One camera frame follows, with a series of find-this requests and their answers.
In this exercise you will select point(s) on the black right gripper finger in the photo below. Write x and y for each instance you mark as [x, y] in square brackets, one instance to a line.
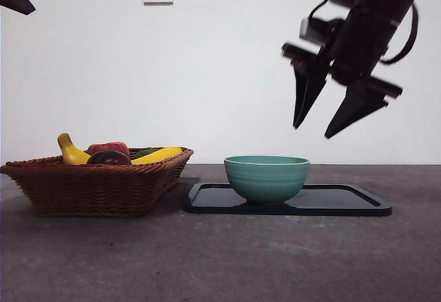
[308, 91]
[355, 109]

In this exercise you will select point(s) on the teal ribbed bowl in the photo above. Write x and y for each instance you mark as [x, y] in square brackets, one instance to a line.
[265, 181]

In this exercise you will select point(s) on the dark red plum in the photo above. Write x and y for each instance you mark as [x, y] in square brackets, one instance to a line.
[108, 159]

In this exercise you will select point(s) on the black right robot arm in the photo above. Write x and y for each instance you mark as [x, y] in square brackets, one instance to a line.
[375, 33]

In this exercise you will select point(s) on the dark rectangular tray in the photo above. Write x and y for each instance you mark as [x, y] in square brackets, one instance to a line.
[327, 202]

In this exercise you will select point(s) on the yellow banana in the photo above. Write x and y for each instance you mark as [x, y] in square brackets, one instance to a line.
[70, 153]

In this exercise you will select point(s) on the green avocado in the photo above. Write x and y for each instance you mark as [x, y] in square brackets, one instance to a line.
[144, 153]

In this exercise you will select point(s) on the red apple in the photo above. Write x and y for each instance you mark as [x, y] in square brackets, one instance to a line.
[110, 146]

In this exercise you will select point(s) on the brown wicker basket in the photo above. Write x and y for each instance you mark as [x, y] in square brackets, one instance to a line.
[93, 191]

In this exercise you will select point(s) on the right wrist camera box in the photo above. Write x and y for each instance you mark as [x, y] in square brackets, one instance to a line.
[305, 28]

